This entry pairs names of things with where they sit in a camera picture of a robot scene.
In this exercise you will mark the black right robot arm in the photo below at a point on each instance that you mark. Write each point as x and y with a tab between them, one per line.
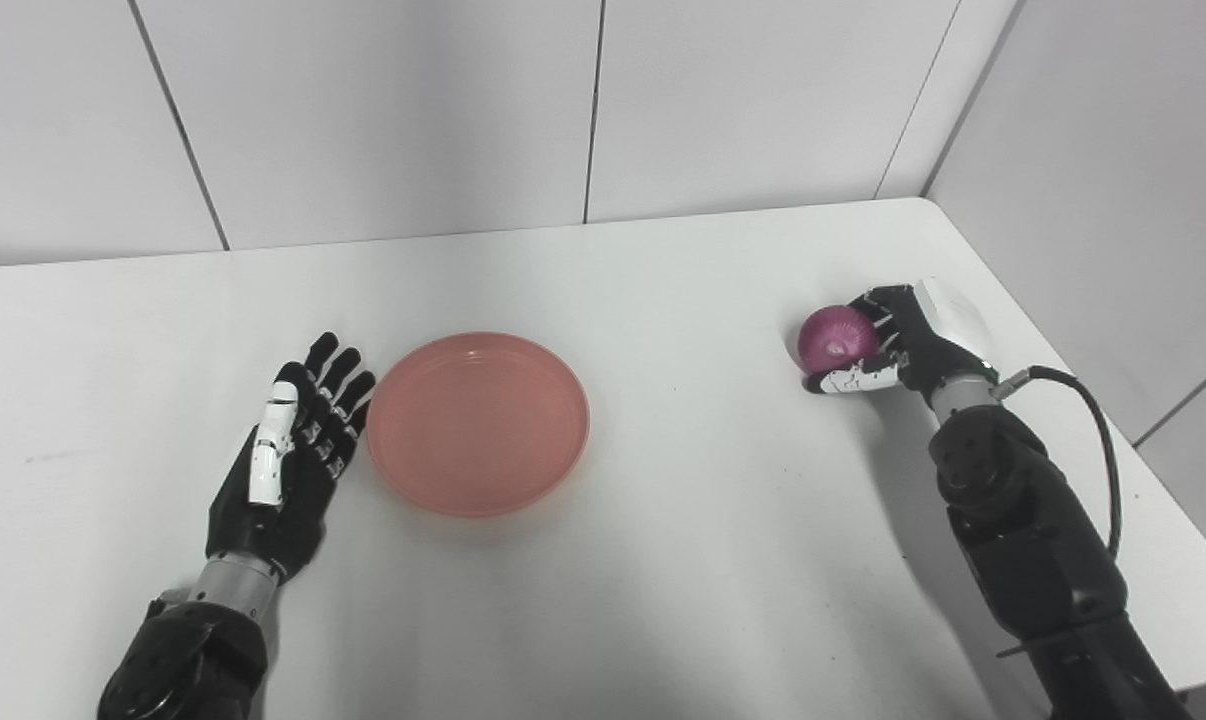
1033	540

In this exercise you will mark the purple red onion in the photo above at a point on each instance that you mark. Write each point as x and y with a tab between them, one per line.
833	340

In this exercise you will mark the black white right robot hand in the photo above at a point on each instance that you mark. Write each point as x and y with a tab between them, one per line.
928	350

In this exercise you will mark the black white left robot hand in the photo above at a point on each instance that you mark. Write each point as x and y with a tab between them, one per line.
293	500

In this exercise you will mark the pink round plate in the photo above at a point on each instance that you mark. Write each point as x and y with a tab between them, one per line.
478	425

